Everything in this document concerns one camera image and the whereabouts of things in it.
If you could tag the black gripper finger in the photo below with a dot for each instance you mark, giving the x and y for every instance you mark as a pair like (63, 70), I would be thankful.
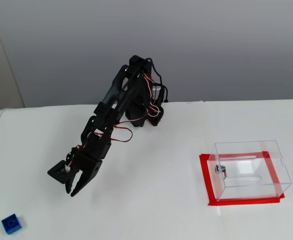
(72, 181)
(90, 172)

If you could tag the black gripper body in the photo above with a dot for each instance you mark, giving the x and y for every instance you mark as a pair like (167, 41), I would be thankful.
(88, 167)

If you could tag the blue lego brick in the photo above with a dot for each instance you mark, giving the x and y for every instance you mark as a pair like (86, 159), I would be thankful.
(11, 223)

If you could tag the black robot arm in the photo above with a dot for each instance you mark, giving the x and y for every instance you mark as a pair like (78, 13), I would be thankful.
(116, 100)

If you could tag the silver box lock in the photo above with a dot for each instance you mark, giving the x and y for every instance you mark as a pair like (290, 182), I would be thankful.
(220, 170)

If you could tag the transparent plastic box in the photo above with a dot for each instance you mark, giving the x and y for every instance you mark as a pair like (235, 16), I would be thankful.
(251, 170)

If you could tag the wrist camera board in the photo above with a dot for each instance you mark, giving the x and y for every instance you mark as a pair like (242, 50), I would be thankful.
(59, 172)

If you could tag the red tape frame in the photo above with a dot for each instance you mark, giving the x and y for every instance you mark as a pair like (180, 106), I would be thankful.
(246, 202)

